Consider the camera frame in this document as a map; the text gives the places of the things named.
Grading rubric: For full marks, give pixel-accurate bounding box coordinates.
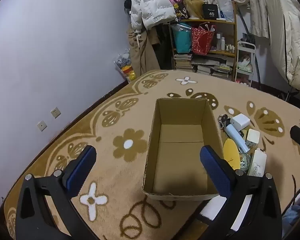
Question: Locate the green patterned round case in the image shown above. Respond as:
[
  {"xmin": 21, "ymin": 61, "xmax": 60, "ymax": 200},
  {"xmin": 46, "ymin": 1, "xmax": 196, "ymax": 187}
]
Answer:
[{"xmin": 237, "ymin": 152, "xmax": 252, "ymax": 172}]

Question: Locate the cream folded quilt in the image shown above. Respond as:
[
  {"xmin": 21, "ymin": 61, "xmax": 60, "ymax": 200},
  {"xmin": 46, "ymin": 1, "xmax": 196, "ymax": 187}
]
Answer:
[{"xmin": 265, "ymin": 0, "xmax": 300, "ymax": 92}]

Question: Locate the wooden bookshelf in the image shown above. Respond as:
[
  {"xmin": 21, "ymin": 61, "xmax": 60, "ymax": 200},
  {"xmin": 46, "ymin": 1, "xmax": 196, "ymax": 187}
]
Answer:
[{"xmin": 168, "ymin": 1, "xmax": 238, "ymax": 82}]

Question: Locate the clear plastic bag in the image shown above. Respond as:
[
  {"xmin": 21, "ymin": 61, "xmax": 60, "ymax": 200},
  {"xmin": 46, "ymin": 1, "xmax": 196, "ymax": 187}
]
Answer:
[{"xmin": 215, "ymin": 0, "xmax": 234, "ymax": 22}]

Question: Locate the black box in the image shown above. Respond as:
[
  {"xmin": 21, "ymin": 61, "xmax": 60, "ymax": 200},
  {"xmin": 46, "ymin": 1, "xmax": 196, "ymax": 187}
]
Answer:
[{"xmin": 202, "ymin": 3, "xmax": 219, "ymax": 20}]

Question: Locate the yellow wig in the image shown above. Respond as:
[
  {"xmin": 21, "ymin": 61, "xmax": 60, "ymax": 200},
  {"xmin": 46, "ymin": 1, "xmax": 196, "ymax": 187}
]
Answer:
[{"xmin": 183, "ymin": 0, "xmax": 205, "ymax": 19}]

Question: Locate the bunch of keys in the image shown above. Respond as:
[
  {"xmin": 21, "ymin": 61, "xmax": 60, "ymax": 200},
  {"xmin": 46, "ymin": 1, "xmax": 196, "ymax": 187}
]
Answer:
[{"xmin": 217, "ymin": 114, "xmax": 231, "ymax": 130}]

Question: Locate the white puffer jacket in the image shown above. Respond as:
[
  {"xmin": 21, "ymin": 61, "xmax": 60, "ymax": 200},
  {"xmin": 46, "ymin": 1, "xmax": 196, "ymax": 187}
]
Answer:
[{"xmin": 130, "ymin": 0, "xmax": 178, "ymax": 32}]

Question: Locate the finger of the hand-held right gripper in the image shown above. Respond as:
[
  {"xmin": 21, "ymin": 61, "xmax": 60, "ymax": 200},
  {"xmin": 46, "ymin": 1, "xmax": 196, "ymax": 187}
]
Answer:
[{"xmin": 290, "ymin": 125, "xmax": 300, "ymax": 155}]

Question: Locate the light blue power bank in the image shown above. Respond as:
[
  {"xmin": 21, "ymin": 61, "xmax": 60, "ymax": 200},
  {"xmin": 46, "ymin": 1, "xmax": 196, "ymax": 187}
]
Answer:
[{"xmin": 225, "ymin": 124, "xmax": 250, "ymax": 153}]

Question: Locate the dark hanging coat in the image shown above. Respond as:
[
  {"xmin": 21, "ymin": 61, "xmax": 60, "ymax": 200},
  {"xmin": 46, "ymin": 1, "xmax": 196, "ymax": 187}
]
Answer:
[{"xmin": 150, "ymin": 24, "xmax": 175, "ymax": 70}]

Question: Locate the bag of plush toys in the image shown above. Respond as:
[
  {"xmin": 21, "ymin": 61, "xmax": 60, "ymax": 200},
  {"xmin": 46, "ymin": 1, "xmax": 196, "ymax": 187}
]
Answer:
[{"xmin": 114, "ymin": 49, "xmax": 138, "ymax": 83}]

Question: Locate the red gift bag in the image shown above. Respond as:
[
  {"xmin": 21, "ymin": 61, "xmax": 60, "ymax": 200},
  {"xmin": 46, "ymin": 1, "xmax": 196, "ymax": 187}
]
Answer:
[{"xmin": 191, "ymin": 22, "xmax": 215, "ymax": 55}]

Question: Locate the white remote control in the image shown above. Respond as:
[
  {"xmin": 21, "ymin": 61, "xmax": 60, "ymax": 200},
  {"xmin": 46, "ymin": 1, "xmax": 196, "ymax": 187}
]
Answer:
[{"xmin": 247, "ymin": 148, "xmax": 267, "ymax": 178}]

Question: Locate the cardboard box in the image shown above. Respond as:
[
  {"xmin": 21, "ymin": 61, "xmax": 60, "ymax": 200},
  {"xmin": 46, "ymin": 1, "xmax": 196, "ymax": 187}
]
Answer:
[{"xmin": 142, "ymin": 97, "xmax": 225, "ymax": 202}]

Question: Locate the large white charger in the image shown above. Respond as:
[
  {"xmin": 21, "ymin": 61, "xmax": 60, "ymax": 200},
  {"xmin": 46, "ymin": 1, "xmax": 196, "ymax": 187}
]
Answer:
[{"xmin": 230, "ymin": 114, "xmax": 250, "ymax": 132}]

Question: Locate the stack of books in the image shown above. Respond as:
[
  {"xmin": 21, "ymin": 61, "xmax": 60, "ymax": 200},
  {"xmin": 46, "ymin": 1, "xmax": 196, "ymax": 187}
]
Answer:
[
  {"xmin": 191, "ymin": 55, "xmax": 234, "ymax": 80},
  {"xmin": 174, "ymin": 53, "xmax": 193, "ymax": 71}
]

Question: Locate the small white plug charger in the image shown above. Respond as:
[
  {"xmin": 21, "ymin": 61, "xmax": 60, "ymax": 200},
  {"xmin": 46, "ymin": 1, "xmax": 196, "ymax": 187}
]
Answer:
[{"xmin": 245, "ymin": 129, "xmax": 260, "ymax": 148}]

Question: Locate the white metal cart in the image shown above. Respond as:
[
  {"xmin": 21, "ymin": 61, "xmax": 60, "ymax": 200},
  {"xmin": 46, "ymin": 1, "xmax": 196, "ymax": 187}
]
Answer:
[{"xmin": 234, "ymin": 41, "xmax": 257, "ymax": 88}]

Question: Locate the teal bag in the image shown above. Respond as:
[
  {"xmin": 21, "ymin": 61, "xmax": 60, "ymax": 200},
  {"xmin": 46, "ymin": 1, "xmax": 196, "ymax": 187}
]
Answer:
[{"xmin": 171, "ymin": 23, "xmax": 193, "ymax": 54}]

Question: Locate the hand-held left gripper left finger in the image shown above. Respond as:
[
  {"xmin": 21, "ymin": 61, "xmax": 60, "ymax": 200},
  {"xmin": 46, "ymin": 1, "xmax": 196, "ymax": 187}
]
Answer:
[{"xmin": 16, "ymin": 145, "xmax": 97, "ymax": 240}]

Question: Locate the beige lace curtain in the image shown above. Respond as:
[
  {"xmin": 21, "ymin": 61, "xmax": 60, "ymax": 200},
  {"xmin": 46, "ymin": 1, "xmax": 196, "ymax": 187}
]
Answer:
[{"xmin": 155, "ymin": 0, "xmax": 293, "ymax": 39}]

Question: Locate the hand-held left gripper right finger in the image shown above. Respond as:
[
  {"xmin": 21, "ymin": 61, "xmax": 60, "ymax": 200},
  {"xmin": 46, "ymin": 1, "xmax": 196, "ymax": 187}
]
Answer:
[{"xmin": 199, "ymin": 145, "xmax": 283, "ymax": 240}]

